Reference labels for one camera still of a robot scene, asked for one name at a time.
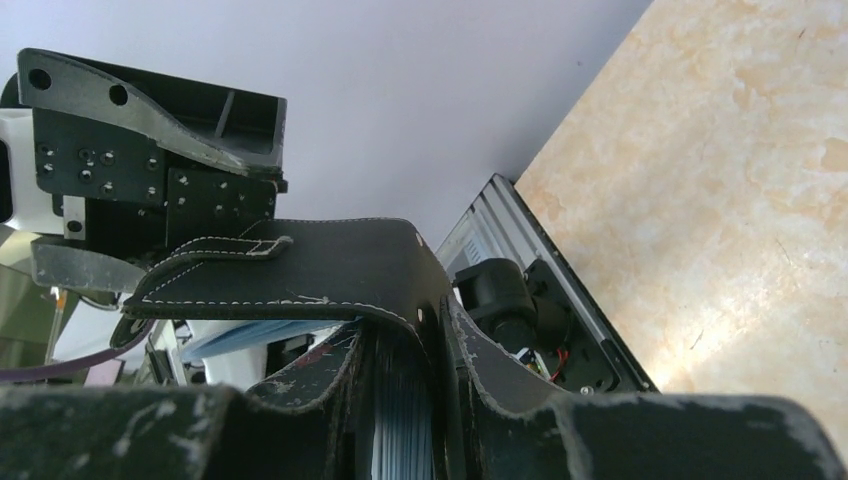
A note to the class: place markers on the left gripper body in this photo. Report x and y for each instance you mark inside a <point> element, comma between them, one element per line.
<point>124,194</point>

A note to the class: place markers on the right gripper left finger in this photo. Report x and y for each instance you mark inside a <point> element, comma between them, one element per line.
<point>96,432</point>

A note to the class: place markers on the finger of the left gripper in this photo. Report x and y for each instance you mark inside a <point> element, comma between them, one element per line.
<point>58,263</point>
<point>225,128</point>

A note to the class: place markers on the black leather card holder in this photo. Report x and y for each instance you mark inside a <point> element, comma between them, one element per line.
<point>311,273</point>

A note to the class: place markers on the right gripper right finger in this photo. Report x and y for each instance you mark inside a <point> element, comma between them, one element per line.
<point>517,425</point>

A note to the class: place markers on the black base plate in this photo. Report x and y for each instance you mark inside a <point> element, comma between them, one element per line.
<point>580,349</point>

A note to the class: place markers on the aluminium frame rail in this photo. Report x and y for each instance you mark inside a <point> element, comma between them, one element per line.
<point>498,224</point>

